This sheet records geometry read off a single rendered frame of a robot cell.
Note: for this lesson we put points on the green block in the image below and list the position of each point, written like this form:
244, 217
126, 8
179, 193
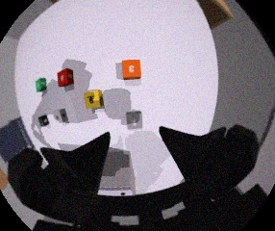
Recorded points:
41, 84

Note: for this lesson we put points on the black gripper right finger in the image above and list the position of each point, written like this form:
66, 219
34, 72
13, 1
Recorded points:
188, 150

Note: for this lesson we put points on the orange block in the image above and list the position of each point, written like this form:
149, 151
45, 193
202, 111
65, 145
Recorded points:
131, 70

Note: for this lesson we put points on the yellow block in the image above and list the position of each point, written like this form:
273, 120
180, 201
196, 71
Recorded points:
94, 99

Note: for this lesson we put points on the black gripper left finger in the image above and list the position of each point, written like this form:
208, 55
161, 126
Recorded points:
85, 162

